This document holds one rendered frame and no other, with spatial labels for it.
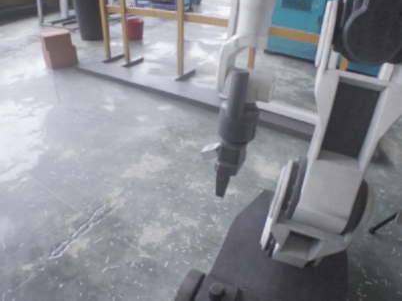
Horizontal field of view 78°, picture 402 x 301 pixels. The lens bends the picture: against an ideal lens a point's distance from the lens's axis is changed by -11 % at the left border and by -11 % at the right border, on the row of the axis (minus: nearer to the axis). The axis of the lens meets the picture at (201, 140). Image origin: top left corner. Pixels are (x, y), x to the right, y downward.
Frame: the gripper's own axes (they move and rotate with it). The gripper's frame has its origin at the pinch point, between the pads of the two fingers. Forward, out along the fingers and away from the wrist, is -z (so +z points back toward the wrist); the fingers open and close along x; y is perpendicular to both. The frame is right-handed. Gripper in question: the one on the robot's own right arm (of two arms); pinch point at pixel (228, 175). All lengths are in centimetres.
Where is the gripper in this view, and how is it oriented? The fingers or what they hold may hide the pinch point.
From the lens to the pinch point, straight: 68.3
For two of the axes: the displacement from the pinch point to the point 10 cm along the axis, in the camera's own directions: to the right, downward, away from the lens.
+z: 1.1, -9.1, -4.0
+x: -3.7, 3.4, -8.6
